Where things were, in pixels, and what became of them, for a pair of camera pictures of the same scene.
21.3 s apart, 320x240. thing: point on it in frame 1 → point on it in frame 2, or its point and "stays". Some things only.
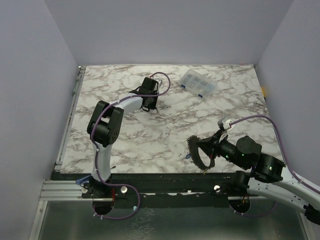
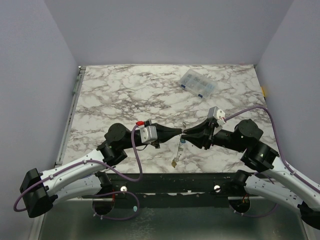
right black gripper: [214, 145] → [208, 135]
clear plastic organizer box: [198, 83] stays
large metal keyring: [194, 152] → [184, 126]
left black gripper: [152, 106] → [164, 134]
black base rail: [161, 190] stays
